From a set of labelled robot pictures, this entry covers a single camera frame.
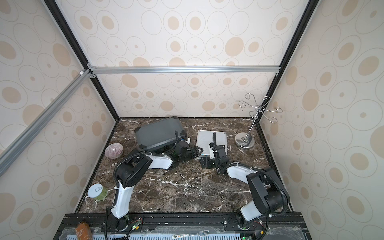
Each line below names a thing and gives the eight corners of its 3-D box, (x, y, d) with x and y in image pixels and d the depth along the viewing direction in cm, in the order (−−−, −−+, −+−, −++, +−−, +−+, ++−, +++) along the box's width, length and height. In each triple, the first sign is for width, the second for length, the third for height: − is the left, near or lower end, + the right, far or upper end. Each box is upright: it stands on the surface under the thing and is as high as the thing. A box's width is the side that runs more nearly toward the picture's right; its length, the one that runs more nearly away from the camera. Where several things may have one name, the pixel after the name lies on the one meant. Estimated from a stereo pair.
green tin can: (90, 201, 82) (83, 197, 78) (96, 187, 87) (90, 183, 82) (104, 201, 82) (99, 197, 78) (110, 187, 87) (105, 183, 82)
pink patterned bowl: (106, 159, 99) (102, 154, 94) (111, 147, 104) (108, 143, 100) (122, 159, 99) (119, 154, 94) (126, 147, 104) (123, 143, 100)
